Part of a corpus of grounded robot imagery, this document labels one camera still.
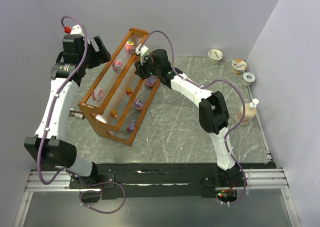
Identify pink egg toy blue spots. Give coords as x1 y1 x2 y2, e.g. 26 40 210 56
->
112 59 123 73

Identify pink pot toy green top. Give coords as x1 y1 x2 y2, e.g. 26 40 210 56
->
124 40 135 55

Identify pink egg toy white frill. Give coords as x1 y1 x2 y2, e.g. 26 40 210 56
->
91 87 103 102

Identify pink ball purple bunny toy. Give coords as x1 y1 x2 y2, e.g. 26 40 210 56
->
133 99 145 111

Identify small purple bunny toy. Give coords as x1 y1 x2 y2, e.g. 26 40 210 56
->
126 119 136 133

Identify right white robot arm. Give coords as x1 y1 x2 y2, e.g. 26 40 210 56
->
135 44 236 171

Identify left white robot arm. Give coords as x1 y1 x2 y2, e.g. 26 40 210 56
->
24 34 111 185

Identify orange wooden tiered shelf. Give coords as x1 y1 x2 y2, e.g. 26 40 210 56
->
78 27 160 146

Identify brown chocolate bar wrapper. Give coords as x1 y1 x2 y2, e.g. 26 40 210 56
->
68 108 85 120

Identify white yogurt cup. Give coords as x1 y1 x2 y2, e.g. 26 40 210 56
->
208 49 224 64

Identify orange yogurt cup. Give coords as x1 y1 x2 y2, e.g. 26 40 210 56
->
231 59 248 75

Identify beige soap pump bottle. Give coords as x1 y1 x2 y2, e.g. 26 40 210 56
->
234 98 260 126

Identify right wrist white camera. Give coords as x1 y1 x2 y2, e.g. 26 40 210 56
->
135 44 149 65

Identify wrist white camera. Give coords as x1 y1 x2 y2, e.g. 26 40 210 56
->
135 44 149 65
63 24 85 38

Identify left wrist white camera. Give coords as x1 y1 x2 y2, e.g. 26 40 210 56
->
63 24 85 38

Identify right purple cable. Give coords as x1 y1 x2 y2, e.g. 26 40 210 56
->
139 30 248 207

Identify purple cable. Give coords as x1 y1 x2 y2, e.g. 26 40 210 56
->
139 30 248 207
36 16 88 185

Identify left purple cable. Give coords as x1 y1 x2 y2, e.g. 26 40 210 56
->
36 16 88 185

